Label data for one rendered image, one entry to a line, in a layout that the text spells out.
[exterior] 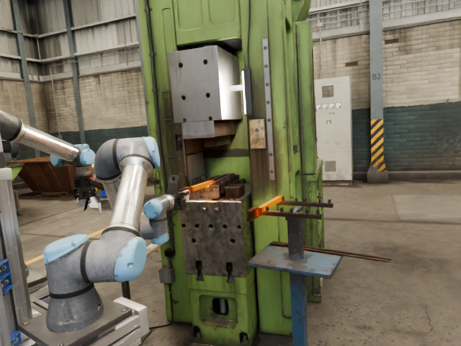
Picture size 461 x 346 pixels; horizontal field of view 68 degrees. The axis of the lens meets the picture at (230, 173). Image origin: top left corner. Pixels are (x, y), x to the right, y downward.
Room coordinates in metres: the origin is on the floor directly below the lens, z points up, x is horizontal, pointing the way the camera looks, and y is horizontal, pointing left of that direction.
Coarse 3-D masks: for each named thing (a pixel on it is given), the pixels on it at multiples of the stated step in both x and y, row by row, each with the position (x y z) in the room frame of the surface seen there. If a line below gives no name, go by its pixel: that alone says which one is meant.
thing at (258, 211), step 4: (276, 196) 1.78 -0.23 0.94; (280, 196) 1.77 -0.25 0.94; (272, 200) 1.69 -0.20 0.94; (276, 200) 1.71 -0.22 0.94; (280, 200) 1.75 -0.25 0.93; (264, 204) 1.63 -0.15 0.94; (268, 204) 1.62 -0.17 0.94; (272, 204) 1.66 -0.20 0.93; (252, 208) 1.52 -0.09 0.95; (256, 208) 1.51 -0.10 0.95; (260, 208) 1.53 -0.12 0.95; (264, 208) 1.58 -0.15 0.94; (248, 212) 1.46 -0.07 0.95; (252, 212) 1.49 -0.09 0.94; (256, 212) 1.52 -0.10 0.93; (260, 212) 1.52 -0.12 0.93; (248, 216) 1.46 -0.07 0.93; (252, 216) 1.49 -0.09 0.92; (256, 216) 1.51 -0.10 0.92; (248, 220) 1.46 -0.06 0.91
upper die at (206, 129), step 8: (216, 120) 2.00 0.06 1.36; (224, 120) 2.14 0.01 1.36; (232, 120) 2.29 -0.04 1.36; (184, 128) 2.02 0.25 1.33; (192, 128) 2.00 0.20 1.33; (200, 128) 1.99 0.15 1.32; (208, 128) 1.97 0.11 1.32; (216, 128) 1.99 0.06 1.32; (224, 128) 2.13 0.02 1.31; (232, 128) 2.27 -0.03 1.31; (184, 136) 2.02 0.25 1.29; (192, 136) 2.00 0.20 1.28; (200, 136) 1.99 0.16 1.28; (208, 136) 1.97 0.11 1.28; (216, 136) 1.98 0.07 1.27
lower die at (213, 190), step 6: (222, 174) 2.34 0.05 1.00; (228, 174) 2.32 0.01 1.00; (234, 174) 2.36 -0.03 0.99; (204, 180) 2.28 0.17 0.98; (222, 180) 2.15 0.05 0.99; (234, 180) 2.25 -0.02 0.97; (210, 186) 1.98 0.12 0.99; (216, 186) 1.96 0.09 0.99; (198, 192) 2.00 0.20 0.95; (204, 192) 1.99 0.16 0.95; (210, 192) 1.98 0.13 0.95; (216, 192) 1.97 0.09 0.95
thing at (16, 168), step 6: (6, 144) 5.99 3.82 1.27; (12, 144) 6.05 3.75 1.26; (18, 144) 6.14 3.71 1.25; (6, 150) 5.97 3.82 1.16; (12, 150) 6.05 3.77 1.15; (18, 150) 6.14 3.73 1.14; (6, 156) 5.96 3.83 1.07; (12, 156) 6.11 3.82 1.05; (6, 162) 5.88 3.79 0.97; (12, 168) 5.95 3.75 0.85; (18, 168) 6.03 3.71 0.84; (12, 174) 5.94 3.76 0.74; (12, 180) 5.93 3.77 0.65; (18, 198) 6.05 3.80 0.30; (18, 204) 6.04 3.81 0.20; (18, 210) 6.02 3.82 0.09
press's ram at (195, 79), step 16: (208, 48) 1.96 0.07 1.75; (176, 64) 2.02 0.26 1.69; (192, 64) 1.99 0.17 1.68; (208, 64) 1.96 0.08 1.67; (224, 64) 2.05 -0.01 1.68; (176, 80) 2.03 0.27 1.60; (192, 80) 1.99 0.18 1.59; (208, 80) 1.97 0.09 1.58; (224, 80) 2.03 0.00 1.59; (176, 96) 2.03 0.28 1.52; (192, 96) 2.00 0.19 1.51; (208, 96) 1.97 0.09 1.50; (224, 96) 2.01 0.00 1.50; (240, 96) 2.32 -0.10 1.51; (176, 112) 2.03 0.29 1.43; (192, 112) 2.00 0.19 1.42; (208, 112) 1.97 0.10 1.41; (224, 112) 1.99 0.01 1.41; (240, 112) 2.30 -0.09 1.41
